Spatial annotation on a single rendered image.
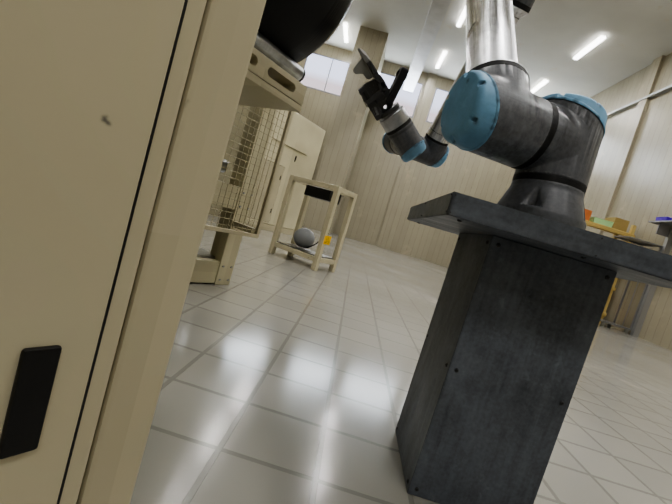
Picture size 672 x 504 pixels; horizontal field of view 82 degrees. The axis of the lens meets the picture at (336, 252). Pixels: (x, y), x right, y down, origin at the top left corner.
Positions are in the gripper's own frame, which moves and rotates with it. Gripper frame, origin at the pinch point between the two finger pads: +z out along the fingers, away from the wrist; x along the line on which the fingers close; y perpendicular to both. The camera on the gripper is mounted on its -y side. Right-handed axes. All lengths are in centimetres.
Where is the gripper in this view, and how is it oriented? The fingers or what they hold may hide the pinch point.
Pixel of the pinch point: (362, 50)
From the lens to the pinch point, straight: 133.2
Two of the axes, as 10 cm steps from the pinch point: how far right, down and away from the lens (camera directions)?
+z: -5.6, -7.5, -3.4
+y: -8.3, 5.0, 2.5
